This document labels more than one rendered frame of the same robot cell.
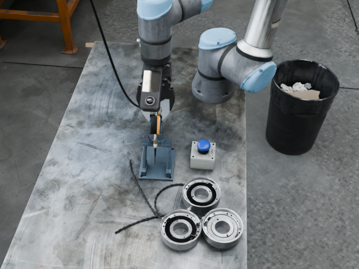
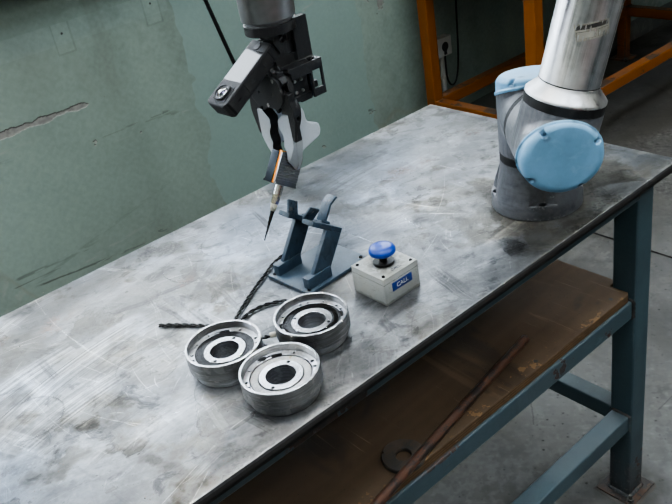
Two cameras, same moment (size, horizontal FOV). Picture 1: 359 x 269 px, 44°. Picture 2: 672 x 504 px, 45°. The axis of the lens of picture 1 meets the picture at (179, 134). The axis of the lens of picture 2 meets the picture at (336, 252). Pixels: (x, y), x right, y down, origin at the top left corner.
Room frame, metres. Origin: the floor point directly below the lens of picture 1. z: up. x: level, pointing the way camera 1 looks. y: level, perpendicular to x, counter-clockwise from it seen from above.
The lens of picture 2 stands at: (0.19, -0.80, 1.46)
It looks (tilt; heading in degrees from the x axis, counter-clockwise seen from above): 30 degrees down; 50
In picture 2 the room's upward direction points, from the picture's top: 11 degrees counter-clockwise
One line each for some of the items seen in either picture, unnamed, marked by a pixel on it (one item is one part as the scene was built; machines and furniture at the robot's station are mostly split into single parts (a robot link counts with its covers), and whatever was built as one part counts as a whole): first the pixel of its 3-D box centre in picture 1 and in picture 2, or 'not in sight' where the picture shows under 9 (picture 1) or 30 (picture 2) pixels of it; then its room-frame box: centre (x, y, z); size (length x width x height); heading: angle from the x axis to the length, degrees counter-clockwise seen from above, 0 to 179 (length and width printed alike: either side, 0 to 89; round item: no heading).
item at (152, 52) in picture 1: (154, 45); (264, 5); (0.88, 0.06, 1.22); 0.08 x 0.08 x 0.05
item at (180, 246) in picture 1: (180, 230); (226, 354); (0.64, -0.01, 0.82); 0.10 x 0.10 x 0.04
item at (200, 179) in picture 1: (201, 195); (312, 324); (0.75, -0.06, 0.82); 0.10 x 0.10 x 0.04
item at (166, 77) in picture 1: (156, 71); (281, 62); (0.89, 0.06, 1.14); 0.09 x 0.08 x 0.12; 178
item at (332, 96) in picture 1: (296, 110); not in sight; (1.80, -0.63, 0.21); 0.34 x 0.34 x 0.43
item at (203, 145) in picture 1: (203, 149); (383, 259); (0.90, -0.07, 0.85); 0.04 x 0.04 x 0.05
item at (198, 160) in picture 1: (203, 153); (388, 272); (0.90, -0.07, 0.82); 0.08 x 0.07 x 0.05; 175
